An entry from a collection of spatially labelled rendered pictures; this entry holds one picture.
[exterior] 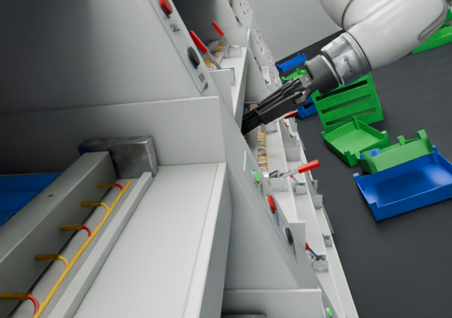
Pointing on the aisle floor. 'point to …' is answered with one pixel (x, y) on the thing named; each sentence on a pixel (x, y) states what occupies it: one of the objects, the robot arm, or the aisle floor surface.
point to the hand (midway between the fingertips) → (245, 124)
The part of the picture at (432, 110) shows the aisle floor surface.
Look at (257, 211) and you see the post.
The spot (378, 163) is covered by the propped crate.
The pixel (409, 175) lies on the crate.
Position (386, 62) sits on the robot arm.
